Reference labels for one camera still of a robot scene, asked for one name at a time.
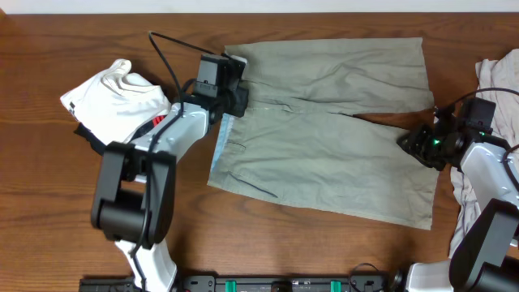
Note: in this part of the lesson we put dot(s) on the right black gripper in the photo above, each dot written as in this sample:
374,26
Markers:
413,145

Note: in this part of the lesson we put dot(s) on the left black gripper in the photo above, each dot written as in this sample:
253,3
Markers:
238,96

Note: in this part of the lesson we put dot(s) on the khaki green shorts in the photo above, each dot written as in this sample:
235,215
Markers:
303,142

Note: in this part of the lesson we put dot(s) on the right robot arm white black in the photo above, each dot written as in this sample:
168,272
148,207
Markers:
465,141

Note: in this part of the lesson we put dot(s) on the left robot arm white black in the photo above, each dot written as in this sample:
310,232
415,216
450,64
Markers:
134,199

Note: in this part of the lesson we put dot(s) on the light striped crumpled shirt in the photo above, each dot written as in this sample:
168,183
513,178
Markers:
499,79

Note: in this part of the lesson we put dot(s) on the white folded shirt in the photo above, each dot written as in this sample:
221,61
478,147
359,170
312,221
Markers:
115,103

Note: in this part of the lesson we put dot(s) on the black folded garment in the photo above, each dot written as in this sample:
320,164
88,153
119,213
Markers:
99,147

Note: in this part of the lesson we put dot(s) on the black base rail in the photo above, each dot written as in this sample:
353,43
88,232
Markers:
372,282

